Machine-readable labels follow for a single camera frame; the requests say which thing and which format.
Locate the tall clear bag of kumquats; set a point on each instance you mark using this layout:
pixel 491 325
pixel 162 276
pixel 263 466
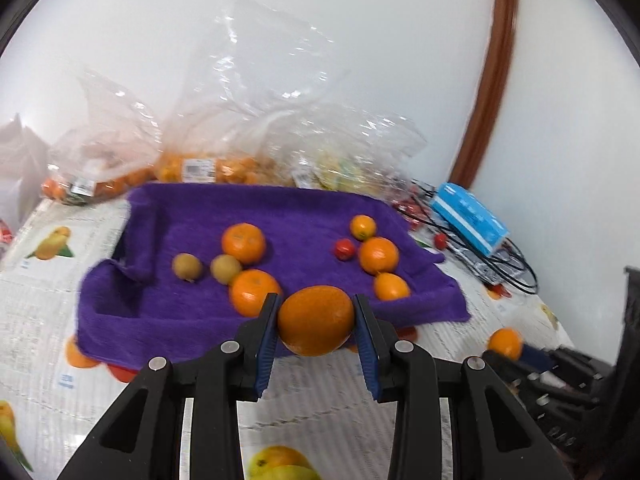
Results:
pixel 240 110

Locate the purple towel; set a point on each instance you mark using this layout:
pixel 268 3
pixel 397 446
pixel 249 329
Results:
pixel 300 210

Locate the grey patterned pouch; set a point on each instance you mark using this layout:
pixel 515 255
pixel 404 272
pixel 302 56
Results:
pixel 482 262

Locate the large orange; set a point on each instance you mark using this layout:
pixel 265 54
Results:
pixel 316 320

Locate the clear bag of tangerines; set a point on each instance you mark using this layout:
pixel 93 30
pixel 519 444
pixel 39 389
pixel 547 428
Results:
pixel 100 160

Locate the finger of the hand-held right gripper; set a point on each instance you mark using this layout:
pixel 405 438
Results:
pixel 510 372
pixel 542 360

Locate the clear bag of yellow fruit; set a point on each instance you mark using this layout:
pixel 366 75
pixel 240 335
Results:
pixel 350 160

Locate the white plastic bag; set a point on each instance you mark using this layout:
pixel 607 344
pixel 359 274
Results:
pixel 20 170

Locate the small tangerine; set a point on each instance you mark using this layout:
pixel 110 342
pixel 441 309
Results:
pixel 363 226

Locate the yellow-green small fruit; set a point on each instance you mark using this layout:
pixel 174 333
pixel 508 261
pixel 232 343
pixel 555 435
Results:
pixel 226 267
pixel 187 266

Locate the blue tissue pack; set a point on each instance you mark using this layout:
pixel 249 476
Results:
pixel 470 215

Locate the brown wooden door frame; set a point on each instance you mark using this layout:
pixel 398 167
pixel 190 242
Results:
pixel 492 70

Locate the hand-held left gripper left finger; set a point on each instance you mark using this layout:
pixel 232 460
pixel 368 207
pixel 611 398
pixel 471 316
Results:
pixel 265 355

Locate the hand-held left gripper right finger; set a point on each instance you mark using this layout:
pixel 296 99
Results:
pixel 367 360

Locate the small red fruit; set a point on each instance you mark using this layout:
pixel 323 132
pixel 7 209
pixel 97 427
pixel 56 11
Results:
pixel 345 248
pixel 440 240

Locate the bag of red fruit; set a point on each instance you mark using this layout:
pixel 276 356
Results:
pixel 412 207

